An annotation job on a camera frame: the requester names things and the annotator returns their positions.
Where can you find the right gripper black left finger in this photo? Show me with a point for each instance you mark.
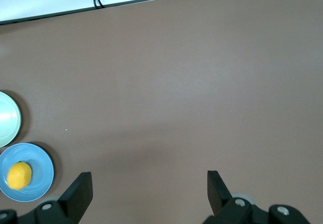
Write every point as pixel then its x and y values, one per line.
pixel 75 198

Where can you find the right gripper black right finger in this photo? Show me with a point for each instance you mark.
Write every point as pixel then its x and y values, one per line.
pixel 219 198

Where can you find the yellow lemon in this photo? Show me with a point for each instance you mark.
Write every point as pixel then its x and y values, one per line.
pixel 19 175

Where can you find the blue round plate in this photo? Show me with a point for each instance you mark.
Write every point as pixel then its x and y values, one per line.
pixel 40 168

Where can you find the light green round plate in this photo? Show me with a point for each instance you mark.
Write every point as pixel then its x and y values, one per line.
pixel 8 118

